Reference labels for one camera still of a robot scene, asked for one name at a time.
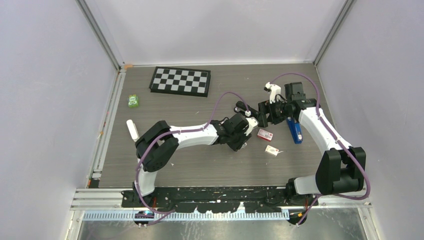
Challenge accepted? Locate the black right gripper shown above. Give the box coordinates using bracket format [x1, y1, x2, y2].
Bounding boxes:
[256, 97, 292, 128]

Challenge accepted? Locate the white stapler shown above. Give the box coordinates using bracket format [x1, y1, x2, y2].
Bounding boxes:
[126, 119, 140, 142]

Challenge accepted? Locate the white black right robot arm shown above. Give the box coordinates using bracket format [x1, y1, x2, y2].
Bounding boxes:
[258, 82, 366, 205]

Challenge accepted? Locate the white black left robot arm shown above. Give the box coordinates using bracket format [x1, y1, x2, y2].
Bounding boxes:
[134, 113, 259, 207]

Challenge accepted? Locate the blue stapler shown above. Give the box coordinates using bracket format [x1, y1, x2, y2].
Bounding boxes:
[286, 117, 303, 144]

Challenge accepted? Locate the black stapler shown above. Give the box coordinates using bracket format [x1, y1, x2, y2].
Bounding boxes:
[233, 100, 259, 118]

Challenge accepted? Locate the red staple box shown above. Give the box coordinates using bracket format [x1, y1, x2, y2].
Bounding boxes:
[257, 129, 273, 142]

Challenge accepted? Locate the white staple box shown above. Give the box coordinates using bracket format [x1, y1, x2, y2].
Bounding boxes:
[265, 145, 279, 157]

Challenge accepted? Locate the black white chessboard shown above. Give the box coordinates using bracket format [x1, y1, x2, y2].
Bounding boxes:
[149, 66, 211, 98]

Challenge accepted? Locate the green toy block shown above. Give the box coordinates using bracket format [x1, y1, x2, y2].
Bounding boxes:
[128, 94, 139, 108]

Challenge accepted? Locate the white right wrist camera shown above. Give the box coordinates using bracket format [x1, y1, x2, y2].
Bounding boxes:
[264, 82, 281, 104]

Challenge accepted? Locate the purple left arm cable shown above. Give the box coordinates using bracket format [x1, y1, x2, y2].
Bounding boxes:
[135, 91, 250, 220]

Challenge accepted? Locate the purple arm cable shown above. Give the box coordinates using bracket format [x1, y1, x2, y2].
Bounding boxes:
[135, 91, 250, 220]
[270, 72, 372, 201]

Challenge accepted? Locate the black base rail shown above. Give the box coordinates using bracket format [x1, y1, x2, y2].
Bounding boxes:
[120, 185, 299, 215]

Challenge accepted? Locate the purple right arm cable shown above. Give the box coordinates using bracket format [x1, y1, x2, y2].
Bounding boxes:
[270, 72, 372, 201]

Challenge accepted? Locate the slotted cable duct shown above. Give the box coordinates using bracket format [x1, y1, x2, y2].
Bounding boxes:
[82, 209, 290, 222]

